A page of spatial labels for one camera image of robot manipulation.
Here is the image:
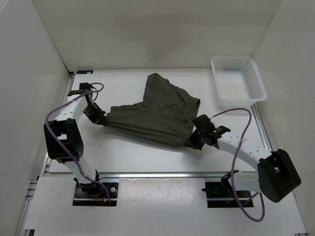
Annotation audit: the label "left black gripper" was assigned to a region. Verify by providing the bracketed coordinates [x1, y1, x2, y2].
[82, 102, 106, 126]

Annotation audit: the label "olive green shorts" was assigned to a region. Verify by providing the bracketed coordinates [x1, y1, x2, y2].
[105, 73, 200, 148]

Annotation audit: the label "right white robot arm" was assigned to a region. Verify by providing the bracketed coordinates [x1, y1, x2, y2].
[188, 126, 301, 203]

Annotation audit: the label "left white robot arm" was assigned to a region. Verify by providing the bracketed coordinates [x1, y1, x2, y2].
[44, 88, 105, 197]

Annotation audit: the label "white perforated plastic basket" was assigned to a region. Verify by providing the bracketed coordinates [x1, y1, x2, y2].
[211, 56, 267, 107]

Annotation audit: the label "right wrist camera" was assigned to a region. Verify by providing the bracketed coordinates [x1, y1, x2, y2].
[192, 115, 215, 134]

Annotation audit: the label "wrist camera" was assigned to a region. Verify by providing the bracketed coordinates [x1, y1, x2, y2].
[192, 115, 215, 134]
[79, 83, 93, 92]

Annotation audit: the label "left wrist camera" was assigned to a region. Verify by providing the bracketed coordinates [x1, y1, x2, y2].
[79, 83, 93, 92]

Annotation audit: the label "front aluminium rail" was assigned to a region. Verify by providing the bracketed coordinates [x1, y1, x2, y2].
[100, 172, 228, 178]

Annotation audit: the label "aluminium rail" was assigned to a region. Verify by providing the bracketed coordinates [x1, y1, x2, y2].
[100, 172, 228, 178]
[14, 70, 77, 236]
[251, 104, 274, 163]

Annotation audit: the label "right aluminium rail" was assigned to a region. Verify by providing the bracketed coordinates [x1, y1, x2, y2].
[251, 104, 274, 163]

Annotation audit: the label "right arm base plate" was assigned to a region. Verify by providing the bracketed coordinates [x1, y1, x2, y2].
[202, 182, 253, 208]

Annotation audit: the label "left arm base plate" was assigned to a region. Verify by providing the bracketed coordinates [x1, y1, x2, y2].
[72, 178, 119, 207]

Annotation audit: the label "left aluminium rail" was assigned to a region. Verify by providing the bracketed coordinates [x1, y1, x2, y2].
[14, 70, 77, 236]

